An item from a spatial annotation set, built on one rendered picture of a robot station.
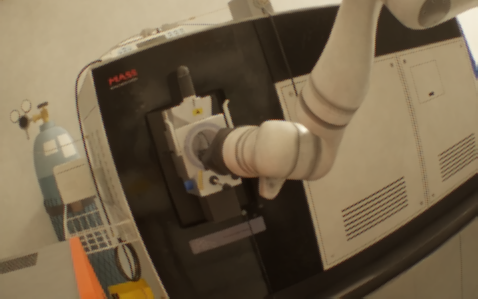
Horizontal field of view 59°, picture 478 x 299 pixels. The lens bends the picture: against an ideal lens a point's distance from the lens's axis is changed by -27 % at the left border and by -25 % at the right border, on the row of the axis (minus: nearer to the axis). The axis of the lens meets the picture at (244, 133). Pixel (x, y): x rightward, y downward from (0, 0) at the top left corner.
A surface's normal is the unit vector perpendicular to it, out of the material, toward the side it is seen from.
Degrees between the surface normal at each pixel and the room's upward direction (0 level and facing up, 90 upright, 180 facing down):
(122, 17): 90
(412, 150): 90
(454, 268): 90
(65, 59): 90
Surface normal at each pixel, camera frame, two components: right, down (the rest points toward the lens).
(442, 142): 0.37, -0.04
